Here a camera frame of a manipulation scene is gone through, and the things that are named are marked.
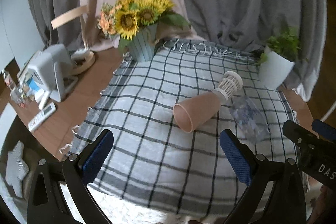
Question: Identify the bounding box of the clear printed plastic cup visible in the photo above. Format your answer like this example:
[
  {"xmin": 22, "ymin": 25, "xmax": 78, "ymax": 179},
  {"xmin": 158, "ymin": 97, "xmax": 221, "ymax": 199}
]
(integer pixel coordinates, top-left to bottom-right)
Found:
[{"xmin": 230, "ymin": 96, "xmax": 270, "ymax": 144}]

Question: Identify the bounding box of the pink plastic cup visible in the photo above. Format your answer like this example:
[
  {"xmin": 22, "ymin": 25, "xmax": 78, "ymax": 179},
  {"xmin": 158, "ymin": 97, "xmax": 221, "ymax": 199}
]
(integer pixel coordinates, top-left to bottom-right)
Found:
[{"xmin": 173, "ymin": 92, "xmax": 221, "ymax": 133}]

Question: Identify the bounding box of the plaid paper cup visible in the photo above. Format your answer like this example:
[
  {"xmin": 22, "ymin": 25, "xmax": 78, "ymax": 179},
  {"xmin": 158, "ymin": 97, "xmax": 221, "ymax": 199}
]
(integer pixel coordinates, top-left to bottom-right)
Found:
[{"xmin": 213, "ymin": 71, "xmax": 243, "ymax": 102}]

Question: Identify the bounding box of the white star cushion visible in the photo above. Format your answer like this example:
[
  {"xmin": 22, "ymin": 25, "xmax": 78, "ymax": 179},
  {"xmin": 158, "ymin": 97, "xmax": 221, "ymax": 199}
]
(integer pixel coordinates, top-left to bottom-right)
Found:
[{"xmin": 5, "ymin": 141, "xmax": 30, "ymax": 198}]

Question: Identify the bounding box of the green plant white pot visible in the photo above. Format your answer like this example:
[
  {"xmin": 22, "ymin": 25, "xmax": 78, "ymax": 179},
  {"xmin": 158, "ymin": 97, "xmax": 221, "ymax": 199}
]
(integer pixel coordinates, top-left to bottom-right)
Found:
[{"xmin": 259, "ymin": 27, "xmax": 300, "ymax": 90}]

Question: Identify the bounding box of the black white checkered tablecloth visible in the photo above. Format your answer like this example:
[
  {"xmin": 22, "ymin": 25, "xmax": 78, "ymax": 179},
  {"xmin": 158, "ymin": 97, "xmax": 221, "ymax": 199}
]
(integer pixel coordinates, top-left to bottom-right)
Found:
[{"xmin": 70, "ymin": 39, "xmax": 299, "ymax": 217}]

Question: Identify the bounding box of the white remote control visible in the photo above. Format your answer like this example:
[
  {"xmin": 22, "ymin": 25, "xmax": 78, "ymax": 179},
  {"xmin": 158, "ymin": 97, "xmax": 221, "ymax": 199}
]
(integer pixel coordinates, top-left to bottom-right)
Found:
[{"xmin": 28, "ymin": 102, "xmax": 56, "ymax": 132}]

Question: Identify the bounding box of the clutter of small items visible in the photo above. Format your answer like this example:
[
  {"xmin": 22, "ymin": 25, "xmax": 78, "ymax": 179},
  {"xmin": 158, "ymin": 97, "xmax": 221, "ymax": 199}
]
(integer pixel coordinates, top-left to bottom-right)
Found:
[{"xmin": 2, "ymin": 69, "xmax": 40, "ymax": 108}]

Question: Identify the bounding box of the white mini projector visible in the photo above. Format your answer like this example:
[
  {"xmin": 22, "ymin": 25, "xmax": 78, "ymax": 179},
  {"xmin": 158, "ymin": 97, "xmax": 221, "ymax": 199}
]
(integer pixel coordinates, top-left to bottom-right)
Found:
[{"xmin": 18, "ymin": 44, "xmax": 78, "ymax": 106}]

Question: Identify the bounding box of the wooden desk lamp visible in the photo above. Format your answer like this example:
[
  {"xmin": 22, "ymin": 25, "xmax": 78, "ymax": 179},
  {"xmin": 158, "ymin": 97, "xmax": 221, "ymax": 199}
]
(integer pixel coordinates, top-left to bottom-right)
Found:
[{"xmin": 51, "ymin": 5, "xmax": 96, "ymax": 76}]

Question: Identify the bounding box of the grey curtain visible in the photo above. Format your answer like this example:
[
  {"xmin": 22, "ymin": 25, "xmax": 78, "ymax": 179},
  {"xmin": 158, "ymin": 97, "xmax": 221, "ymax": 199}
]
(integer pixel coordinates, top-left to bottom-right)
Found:
[{"xmin": 25, "ymin": 0, "xmax": 328, "ymax": 102}]

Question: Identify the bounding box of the sunflower bouquet blue pot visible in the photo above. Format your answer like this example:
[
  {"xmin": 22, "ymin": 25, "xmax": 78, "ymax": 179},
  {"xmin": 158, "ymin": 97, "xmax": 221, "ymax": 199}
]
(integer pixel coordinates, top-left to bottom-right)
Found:
[{"xmin": 97, "ymin": 0, "xmax": 190, "ymax": 62}]

